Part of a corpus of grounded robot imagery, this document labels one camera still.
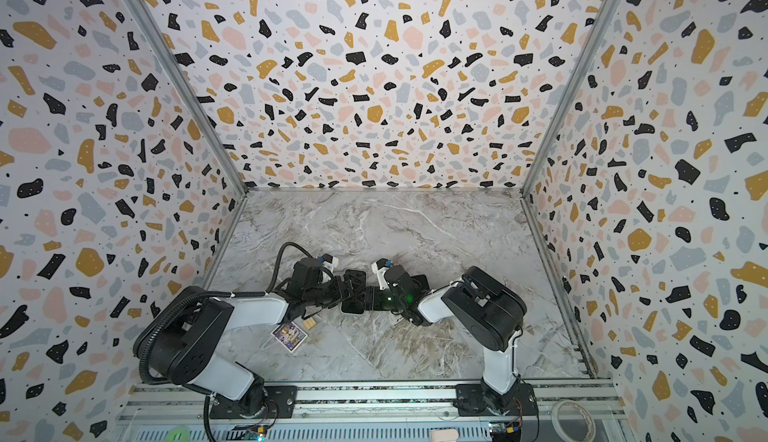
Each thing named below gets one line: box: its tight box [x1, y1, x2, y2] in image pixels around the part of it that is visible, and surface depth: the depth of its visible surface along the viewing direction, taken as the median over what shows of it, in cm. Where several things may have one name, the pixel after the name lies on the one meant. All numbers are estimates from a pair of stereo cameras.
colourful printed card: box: [270, 322, 308, 353], surface depth 85 cm
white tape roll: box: [550, 400, 597, 442], surface depth 71 cm
